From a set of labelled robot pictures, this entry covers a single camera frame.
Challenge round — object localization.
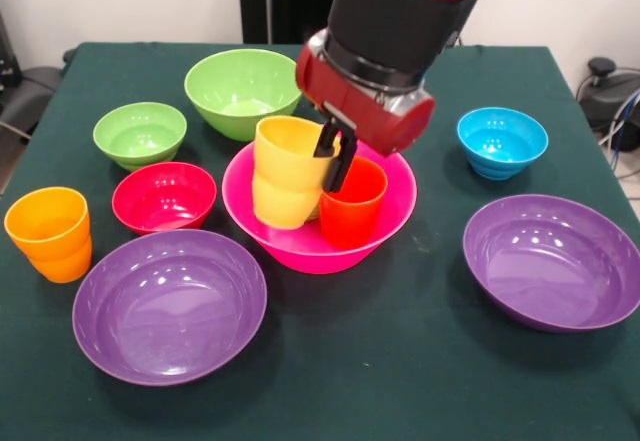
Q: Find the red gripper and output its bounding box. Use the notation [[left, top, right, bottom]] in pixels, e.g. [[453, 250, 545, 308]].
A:
[[294, 27, 438, 194]]

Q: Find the yellow cup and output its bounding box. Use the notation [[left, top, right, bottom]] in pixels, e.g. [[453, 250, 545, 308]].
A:
[[250, 115, 332, 232]]

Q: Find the red cup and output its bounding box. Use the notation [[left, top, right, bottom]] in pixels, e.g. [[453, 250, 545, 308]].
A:
[[318, 155, 390, 250]]

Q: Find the large pink bowl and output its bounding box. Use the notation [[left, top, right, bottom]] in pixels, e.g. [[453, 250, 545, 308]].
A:
[[221, 136, 419, 276]]

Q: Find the purple bowl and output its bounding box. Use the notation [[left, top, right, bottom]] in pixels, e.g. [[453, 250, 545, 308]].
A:
[[462, 193, 640, 334], [71, 228, 269, 388]]

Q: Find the large green bowl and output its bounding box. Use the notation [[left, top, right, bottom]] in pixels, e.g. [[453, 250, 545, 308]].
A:
[[183, 48, 305, 143]]

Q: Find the blue bowl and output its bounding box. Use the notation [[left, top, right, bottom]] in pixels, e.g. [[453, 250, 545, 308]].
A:
[[455, 106, 550, 181]]

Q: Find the small red bowl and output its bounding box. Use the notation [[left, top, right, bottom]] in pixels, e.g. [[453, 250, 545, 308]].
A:
[[111, 161, 219, 237]]

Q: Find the small green bowl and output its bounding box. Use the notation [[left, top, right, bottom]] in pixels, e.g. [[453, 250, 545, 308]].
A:
[[92, 101, 189, 173]]

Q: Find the dark green tablecloth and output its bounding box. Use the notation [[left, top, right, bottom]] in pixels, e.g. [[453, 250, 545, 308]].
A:
[[0, 41, 640, 441]]

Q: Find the black floor stand base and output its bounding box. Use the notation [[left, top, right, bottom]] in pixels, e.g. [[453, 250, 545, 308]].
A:
[[575, 56, 640, 130], [0, 64, 65, 135]]

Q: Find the orange cup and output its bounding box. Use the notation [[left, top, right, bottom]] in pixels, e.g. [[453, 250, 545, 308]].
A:
[[3, 186, 94, 285]]

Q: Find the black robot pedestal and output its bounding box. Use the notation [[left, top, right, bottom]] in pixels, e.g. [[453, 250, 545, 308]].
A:
[[228, 0, 351, 46]]

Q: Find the blue and white cable bundle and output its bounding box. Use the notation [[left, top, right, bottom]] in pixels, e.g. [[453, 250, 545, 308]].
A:
[[597, 88, 640, 155]]

